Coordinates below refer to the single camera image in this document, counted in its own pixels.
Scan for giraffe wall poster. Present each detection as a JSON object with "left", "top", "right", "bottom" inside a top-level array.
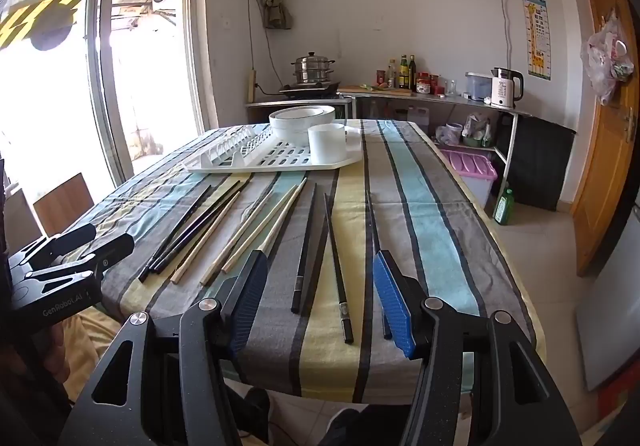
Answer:
[{"left": 521, "top": 0, "right": 551, "bottom": 81}]

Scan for person's black shoe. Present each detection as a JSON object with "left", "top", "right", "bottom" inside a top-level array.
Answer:
[
  {"left": 227, "top": 386, "right": 272, "bottom": 434},
  {"left": 317, "top": 405, "right": 416, "bottom": 446}
]

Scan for white cup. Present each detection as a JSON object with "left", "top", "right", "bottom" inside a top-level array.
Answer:
[{"left": 307, "top": 123, "right": 347, "bottom": 165}]

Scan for wooden cutting board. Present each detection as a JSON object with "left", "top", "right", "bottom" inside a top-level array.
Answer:
[{"left": 339, "top": 85, "right": 417, "bottom": 97}]

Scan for wooden chopstick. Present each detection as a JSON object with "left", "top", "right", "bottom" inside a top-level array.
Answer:
[
  {"left": 200, "top": 186, "right": 276, "bottom": 287},
  {"left": 220, "top": 185, "right": 298, "bottom": 274},
  {"left": 259, "top": 177, "right": 308, "bottom": 253},
  {"left": 170, "top": 190, "right": 242, "bottom": 284}
]

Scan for thin power cable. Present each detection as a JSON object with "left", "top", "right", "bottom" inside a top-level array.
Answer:
[{"left": 249, "top": 0, "right": 283, "bottom": 97}]

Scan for grey refrigerator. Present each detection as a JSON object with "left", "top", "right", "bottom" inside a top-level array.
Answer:
[{"left": 575, "top": 206, "right": 640, "bottom": 392}]

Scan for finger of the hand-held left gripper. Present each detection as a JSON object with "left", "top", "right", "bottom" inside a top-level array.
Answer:
[
  {"left": 10, "top": 233, "right": 136, "bottom": 300},
  {"left": 10, "top": 223, "right": 97, "bottom": 270}
]

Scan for wooden door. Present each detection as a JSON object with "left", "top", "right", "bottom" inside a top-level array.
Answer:
[{"left": 570, "top": 0, "right": 640, "bottom": 277}]

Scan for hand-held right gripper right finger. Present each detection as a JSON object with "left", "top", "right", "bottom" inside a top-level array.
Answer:
[{"left": 372, "top": 250, "right": 583, "bottom": 446}]

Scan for yellow black striped sign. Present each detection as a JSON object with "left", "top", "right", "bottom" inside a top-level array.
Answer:
[{"left": 0, "top": 0, "right": 83, "bottom": 52}]

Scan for green plastic bottle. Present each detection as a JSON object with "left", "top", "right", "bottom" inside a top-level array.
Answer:
[{"left": 492, "top": 188, "right": 515, "bottom": 226}]

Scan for striped tablecloth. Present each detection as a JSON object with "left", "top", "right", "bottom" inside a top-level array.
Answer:
[{"left": 60, "top": 118, "right": 538, "bottom": 404}]

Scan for hanging plastic bag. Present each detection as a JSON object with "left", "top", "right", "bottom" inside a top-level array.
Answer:
[{"left": 580, "top": 11, "right": 636, "bottom": 106}]

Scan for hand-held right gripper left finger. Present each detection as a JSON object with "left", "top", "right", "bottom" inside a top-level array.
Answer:
[{"left": 57, "top": 250, "right": 271, "bottom": 446}]

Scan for steel steamer pot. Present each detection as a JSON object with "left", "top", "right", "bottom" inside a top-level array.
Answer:
[{"left": 291, "top": 52, "right": 335, "bottom": 86}]

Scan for yellow cloth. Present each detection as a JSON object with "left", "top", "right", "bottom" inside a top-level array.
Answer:
[{"left": 52, "top": 271, "right": 151, "bottom": 407}]

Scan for long metal counter shelf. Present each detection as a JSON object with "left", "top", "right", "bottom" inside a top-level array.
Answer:
[{"left": 337, "top": 88, "right": 533, "bottom": 202}]

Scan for white electric kettle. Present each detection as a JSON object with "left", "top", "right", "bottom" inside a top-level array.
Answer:
[{"left": 490, "top": 67, "right": 524, "bottom": 109}]

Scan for pink plastic tray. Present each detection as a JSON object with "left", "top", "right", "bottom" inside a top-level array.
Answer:
[{"left": 440, "top": 148, "right": 499, "bottom": 212}]

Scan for crumpled plastic bags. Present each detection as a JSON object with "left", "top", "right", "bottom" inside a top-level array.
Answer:
[{"left": 462, "top": 113, "right": 496, "bottom": 147}]

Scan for short metal counter shelf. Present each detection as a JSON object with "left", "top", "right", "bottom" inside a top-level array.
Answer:
[{"left": 244, "top": 95, "right": 353, "bottom": 127}]

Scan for white bowl black rim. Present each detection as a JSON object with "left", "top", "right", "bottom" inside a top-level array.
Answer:
[{"left": 272, "top": 104, "right": 335, "bottom": 126}]

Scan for black panel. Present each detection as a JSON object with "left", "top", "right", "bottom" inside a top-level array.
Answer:
[{"left": 510, "top": 115, "right": 576, "bottom": 212}]

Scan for wooden chair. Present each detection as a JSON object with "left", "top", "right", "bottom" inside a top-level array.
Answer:
[{"left": 32, "top": 172, "right": 96, "bottom": 237}]

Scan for sliding glass door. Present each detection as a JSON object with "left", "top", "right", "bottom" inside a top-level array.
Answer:
[{"left": 0, "top": 0, "right": 221, "bottom": 227}]

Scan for black gas stove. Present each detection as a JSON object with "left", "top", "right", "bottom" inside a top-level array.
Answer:
[{"left": 278, "top": 81, "right": 341, "bottom": 97}]

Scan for white plastic dish rack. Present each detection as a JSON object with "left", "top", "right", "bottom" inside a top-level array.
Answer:
[{"left": 181, "top": 118, "right": 365, "bottom": 173}]

